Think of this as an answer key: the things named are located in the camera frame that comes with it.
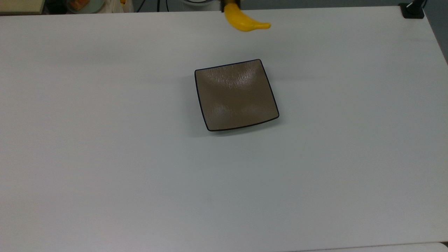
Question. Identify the yellow toy banana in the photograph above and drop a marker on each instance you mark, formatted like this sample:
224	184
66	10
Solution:
241	20

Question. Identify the brown square ceramic plate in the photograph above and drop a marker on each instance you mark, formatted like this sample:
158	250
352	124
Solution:
236	95

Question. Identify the white plastic bag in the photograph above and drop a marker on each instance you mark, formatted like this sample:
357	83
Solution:
119	5

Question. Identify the grey round dish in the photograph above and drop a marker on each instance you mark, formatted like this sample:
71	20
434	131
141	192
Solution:
85	5

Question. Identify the beige cardboard box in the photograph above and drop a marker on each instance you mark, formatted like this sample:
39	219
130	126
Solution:
21	5

